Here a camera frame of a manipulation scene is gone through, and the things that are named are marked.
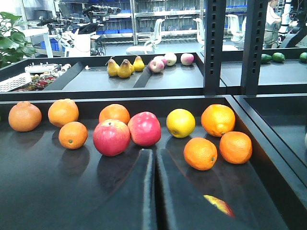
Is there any pink-red apple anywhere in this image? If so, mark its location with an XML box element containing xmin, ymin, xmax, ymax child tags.
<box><xmin>93</xmin><ymin>119</ymin><xmax>130</xmax><ymax>157</ymax></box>
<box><xmin>128</xmin><ymin>112</ymin><xmax>162</xmax><ymax>147</ymax></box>

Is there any person in white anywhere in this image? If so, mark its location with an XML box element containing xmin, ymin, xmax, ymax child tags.
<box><xmin>263</xmin><ymin>0</ymin><xmax>282</xmax><ymax>48</ymax></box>

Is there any pink apple rear bin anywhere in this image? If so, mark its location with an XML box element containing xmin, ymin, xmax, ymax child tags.
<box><xmin>149</xmin><ymin>55</ymin><xmax>177</xmax><ymax>73</ymax></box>

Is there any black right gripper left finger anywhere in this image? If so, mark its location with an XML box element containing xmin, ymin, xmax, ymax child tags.
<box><xmin>73</xmin><ymin>149</ymin><xmax>157</xmax><ymax>230</ymax></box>

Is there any dark red apple upper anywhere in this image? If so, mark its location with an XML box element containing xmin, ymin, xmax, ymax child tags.
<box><xmin>203</xmin><ymin>195</ymin><xmax>235</xmax><ymax>218</ymax></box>

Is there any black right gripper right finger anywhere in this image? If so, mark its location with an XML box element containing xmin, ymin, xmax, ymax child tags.
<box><xmin>156</xmin><ymin>148</ymin><xmax>288</xmax><ymax>230</ymax></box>

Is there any black perforated upright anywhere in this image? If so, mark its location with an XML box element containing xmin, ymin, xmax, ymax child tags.
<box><xmin>204</xmin><ymin>0</ymin><xmax>226</xmax><ymax>95</ymax></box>
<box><xmin>240</xmin><ymin>0</ymin><xmax>268</xmax><ymax>95</ymax></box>

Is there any orange tangerine lower right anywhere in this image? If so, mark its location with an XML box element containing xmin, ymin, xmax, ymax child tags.
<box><xmin>219</xmin><ymin>131</ymin><xmax>252</xmax><ymax>164</ymax></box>

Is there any black perforated upright left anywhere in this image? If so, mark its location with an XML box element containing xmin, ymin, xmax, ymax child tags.
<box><xmin>204</xmin><ymin>0</ymin><xmax>226</xmax><ymax>95</ymax></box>

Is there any yellow round citrus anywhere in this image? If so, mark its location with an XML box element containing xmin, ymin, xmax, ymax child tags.
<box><xmin>166</xmin><ymin>108</ymin><xmax>196</xmax><ymax>138</ymax></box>

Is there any small orange near apples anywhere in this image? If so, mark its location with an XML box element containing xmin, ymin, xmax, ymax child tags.
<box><xmin>58</xmin><ymin>121</ymin><xmax>88</xmax><ymax>150</ymax></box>

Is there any pile of small red fruits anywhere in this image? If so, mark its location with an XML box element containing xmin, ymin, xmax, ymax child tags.
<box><xmin>14</xmin><ymin>74</ymin><xmax>57</xmax><ymax>92</ymax></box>

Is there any white perforated tray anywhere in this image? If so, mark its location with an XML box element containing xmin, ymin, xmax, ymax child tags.
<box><xmin>0</xmin><ymin>72</ymin><xmax>32</xmax><ymax>92</ymax></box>

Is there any pink-red apple left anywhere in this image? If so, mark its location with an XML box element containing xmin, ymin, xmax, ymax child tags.
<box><xmin>93</xmin><ymin>119</ymin><xmax>130</xmax><ymax>157</ymax></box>

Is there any orange tangerine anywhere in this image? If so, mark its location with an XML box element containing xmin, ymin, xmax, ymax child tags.
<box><xmin>183</xmin><ymin>137</ymin><xmax>218</xmax><ymax>171</ymax></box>
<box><xmin>219</xmin><ymin>131</ymin><xmax>252</xmax><ymax>164</ymax></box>

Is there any orange tangerine lower left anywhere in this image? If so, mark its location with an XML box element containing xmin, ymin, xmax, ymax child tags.
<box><xmin>183</xmin><ymin>137</ymin><xmax>218</xmax><ymax>171</ymax></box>

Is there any pink apple rear right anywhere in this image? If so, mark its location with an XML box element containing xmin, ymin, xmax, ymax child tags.
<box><xmin>180</xmin><ymin>53</ymin><xmax>194</xmax><ymax>66</ymax></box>

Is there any black perforated upright right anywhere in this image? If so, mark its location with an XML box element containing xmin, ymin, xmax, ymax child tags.
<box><xmin>240</xmin><ymin>0</ymin><xmax>268</xmax><ymax>95</ymax></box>

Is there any orange behind pink apples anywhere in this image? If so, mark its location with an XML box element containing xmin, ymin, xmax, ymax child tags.
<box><xmin>98</xmin><ymin>103</ymin><xmax>130</xmax><ymax>125</ymax></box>

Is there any brown-yellow pear group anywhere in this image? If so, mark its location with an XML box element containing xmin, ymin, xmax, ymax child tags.
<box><xmin>106</xmin><ymin>56</ymin><xmax>145</xmax><ymax>79</ymax></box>

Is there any large navel orange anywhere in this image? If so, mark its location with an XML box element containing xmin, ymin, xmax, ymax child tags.
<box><xmin>201</xmin><ymin>104</ymin><xmax>236</xmax><ymax>137</ymax></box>

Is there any knobbed orange mandarin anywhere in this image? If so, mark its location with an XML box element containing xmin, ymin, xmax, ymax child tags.
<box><xmin>8</xmin><ymin>101</ymin><xmax>42</xmax><ymax>132</ymax></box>

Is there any pink-red apple right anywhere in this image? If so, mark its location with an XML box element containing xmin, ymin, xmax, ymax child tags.
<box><xmin>128</xmin><ymin>112</ymin><xmax>162</xmax><ymax>147</ymax></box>

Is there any avocado cluster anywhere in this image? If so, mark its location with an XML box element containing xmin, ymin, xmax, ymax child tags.
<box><xmin>299</xmin><ymin>52</ymin><xmax>307</xmax><ymax>63</ymax></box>

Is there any avocado far left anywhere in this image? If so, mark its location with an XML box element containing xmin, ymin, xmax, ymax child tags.
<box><xmin>260</xmin><ymin>54</ymin><xmax>272</xmax><ymax>64</ymax></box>

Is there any white office chair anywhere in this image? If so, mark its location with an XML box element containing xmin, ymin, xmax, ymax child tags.
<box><xmin>126</xmin><ymin>14</ymin><xmax>245</xmax><ymax>55</ymax></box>

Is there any green potted plant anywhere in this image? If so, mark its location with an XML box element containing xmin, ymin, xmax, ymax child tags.
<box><xmin>0</xmin><ymin>11</ymin><xmax>35</xmax><ymax>68</ymax></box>

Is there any black wooden fruit display stand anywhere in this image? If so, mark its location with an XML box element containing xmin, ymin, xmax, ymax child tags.
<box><xmin>0</xmin><ymin>57</ymin><xmax>307</xmax><ymax>230</ymax></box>

